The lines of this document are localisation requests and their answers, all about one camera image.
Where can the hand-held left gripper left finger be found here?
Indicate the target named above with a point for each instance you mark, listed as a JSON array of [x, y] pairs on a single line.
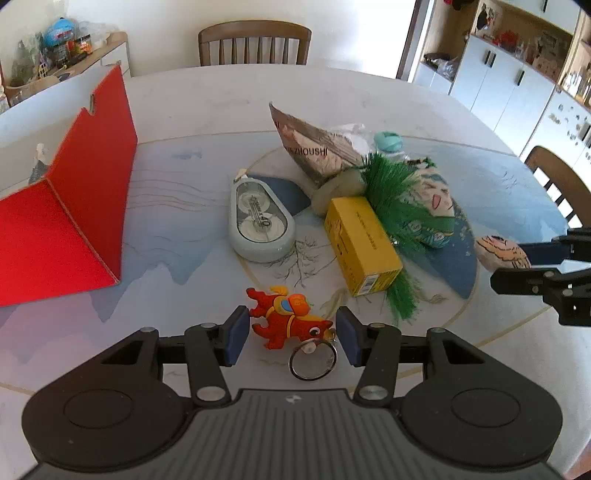
[[236, 336]]

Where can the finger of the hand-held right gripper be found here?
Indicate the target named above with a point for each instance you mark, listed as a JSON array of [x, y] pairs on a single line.
[[519, 281], [547, 253]]

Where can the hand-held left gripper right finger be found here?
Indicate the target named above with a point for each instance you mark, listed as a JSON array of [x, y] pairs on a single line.
[[347, 339]]

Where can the round painted shell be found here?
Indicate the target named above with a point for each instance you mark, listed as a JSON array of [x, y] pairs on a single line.
[[501, 254]]

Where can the yellow carton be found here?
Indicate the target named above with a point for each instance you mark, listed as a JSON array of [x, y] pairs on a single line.
[[364, 244]]

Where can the printed face pouch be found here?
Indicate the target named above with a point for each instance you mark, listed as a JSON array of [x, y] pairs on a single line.
[[443, 198]]

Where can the grey correction tape dispenser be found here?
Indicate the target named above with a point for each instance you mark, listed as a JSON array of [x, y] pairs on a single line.
[[261, 221]]

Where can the green tassel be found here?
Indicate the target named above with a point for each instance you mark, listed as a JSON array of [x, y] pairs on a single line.
[[388, 189]]

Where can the red and white cardboard box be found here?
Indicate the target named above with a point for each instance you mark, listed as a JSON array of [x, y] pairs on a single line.
[[87, 207]]

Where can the brown wooden curved chair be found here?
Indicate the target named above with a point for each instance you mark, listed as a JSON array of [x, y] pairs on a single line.
[[554, 170]]

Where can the printed blue table mat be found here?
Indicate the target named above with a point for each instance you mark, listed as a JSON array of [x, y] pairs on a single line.
[[184, 207]]

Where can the small teal gadget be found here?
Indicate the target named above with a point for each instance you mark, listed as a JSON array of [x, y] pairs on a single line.
[[388, 141]]

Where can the brown snack bag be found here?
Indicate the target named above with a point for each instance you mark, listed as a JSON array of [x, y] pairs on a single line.
[[309, 143]]

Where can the clear plastic bag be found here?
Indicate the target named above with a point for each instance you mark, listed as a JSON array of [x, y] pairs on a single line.
[[355, 131]]

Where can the red pot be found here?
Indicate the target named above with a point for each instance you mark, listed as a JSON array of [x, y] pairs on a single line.
[[507, 39]]

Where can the brown wooden slatted chair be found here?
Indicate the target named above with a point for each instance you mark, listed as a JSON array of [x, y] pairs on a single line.
[[254, 32]]

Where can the white wooden sideboard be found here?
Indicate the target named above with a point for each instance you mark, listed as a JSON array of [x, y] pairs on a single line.
[[113, 53]]

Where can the brown cardboard carton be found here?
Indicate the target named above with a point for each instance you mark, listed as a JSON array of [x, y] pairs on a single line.
[[34, 86]]

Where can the blue round toy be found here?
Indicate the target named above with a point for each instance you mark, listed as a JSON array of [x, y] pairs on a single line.
[[62, 31]]

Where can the white wall cabinet unit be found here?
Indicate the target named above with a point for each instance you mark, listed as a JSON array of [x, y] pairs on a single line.
[[503, 87]]

